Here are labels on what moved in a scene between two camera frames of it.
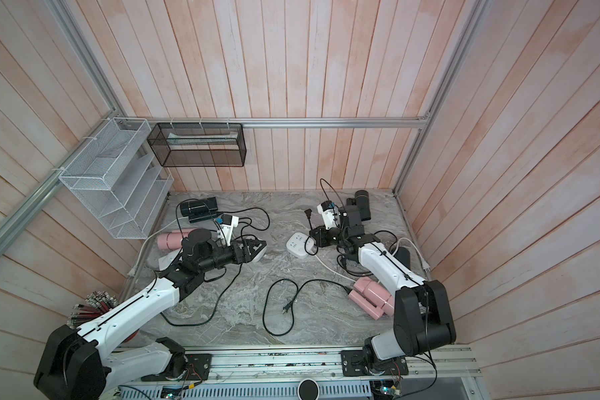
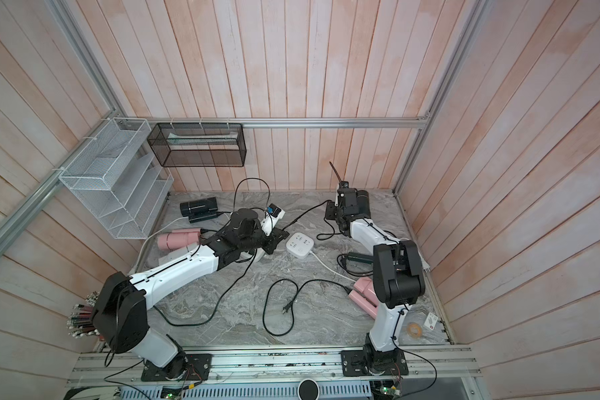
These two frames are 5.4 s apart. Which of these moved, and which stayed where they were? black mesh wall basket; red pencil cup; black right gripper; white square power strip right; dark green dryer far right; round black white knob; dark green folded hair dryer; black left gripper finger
Moved: black right gripper; black left gripper finger
Stayed: dark green folded hair dryer; black mesh wall basket; red pencil cup; white square power strip right; round black white knob; dark green dryer far right
